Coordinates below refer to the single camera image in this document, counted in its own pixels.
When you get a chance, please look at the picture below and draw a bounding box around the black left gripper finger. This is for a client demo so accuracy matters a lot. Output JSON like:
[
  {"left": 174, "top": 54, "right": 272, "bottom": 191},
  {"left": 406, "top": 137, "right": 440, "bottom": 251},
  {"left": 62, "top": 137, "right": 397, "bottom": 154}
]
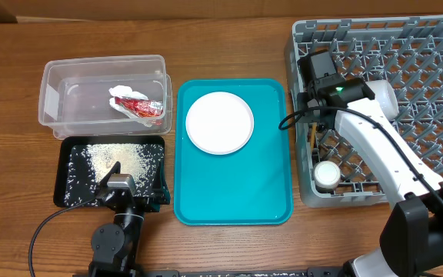
[
  {"left": 154, "top": 159, "right": 170, "bottom": 196},
  {"left": 97, "top": 162, "right": 121, "bottom": 192}
]

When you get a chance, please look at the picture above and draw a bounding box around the pile of rice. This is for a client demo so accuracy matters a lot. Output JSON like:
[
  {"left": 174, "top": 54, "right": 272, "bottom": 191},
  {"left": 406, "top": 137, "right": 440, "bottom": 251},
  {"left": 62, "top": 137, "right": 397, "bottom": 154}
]
[{"left": 63, "top": 143, "right": 164, "bottom": 207}]

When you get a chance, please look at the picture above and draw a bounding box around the red snack wrapper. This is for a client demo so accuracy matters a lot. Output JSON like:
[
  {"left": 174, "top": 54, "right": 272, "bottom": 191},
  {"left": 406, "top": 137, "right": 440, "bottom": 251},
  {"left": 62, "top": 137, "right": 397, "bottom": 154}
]
[{"left": 112, "top": 97, "right": 163, "bottom": 118}]

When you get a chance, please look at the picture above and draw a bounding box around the white napkin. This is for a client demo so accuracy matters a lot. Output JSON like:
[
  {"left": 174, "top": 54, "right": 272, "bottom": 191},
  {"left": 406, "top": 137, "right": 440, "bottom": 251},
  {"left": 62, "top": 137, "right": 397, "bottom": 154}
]
[{"left": 108, "top": 85, "right": 152, "bottom": 127}]

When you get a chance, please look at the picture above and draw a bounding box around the pink plate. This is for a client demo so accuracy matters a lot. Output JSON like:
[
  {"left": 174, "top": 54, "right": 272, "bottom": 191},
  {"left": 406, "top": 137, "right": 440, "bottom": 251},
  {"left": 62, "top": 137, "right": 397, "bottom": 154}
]
[{"left": 185, "top": 92, "right": 255, "bottom": 155}]

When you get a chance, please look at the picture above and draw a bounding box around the wooden chopstick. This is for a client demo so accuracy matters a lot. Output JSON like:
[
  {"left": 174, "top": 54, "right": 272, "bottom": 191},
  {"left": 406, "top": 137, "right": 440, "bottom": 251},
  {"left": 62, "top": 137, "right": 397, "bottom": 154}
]
[{"left": 309, "top": 122, "right": 317, "bottom": 151}]

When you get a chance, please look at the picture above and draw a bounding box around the white plastic cup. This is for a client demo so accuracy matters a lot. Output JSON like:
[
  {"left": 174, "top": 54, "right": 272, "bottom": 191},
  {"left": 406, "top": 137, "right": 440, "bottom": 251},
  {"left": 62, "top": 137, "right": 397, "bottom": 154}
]
[{"left": 313, "top": 161, "right": 341, "bottom": 193}]

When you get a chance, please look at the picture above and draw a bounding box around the grey bowl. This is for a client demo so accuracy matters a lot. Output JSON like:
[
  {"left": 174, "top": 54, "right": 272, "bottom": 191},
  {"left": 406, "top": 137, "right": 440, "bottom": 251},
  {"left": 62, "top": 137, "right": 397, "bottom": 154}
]
[{"left": 366, "top": 80, "right": 399, "bottom": 121}]

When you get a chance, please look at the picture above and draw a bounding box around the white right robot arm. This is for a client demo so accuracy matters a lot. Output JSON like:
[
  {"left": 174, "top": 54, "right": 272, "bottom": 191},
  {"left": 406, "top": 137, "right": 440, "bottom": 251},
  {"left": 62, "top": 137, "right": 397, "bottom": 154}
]
[{"left": 295, "top": 50, "right": 443, "bottom": 276}]

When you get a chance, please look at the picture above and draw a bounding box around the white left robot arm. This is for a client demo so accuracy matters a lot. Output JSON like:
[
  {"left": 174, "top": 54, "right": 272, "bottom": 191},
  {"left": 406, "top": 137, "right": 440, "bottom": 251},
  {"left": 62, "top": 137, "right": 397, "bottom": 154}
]
[{"left": 88, "top": 161, "right": 171, "bottom": 277}]

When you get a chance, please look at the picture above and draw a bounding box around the grey dishwasher rack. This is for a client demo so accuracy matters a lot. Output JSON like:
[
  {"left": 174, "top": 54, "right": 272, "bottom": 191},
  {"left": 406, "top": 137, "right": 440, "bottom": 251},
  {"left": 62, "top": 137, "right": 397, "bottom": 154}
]
[{"left": 284, "top": 15, "right": 443, "bottom": 208}]

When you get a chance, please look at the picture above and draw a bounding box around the black tray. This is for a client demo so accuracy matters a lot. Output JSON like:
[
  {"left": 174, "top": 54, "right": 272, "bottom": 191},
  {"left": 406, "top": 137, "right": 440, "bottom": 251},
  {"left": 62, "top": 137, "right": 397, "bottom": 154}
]
[{"left": 54, "top": 135, "right": 165, "bottom": 208}]

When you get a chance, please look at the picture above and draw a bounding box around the clear plastic bin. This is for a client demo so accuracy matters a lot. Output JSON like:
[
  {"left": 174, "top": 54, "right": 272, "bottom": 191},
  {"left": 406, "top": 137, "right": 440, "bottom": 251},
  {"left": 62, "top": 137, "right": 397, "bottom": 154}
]
[{"left": 38, "top": 55, "right": 172, "bottom": 139}]

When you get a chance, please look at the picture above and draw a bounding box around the teal plastic tray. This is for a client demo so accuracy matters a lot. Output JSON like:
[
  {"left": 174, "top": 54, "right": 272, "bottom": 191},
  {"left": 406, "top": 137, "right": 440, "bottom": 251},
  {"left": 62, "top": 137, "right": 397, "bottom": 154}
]
[{"left": 174, "top": 78, "right": 293, "bottom": 225}]

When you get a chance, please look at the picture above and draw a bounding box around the black rail at bottom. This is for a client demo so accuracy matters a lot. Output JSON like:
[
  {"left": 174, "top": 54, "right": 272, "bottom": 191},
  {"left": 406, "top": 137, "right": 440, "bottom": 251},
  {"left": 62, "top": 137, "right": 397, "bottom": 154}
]
[{"left": 73, "top": 266, "right": 348, "bottom": 277}]

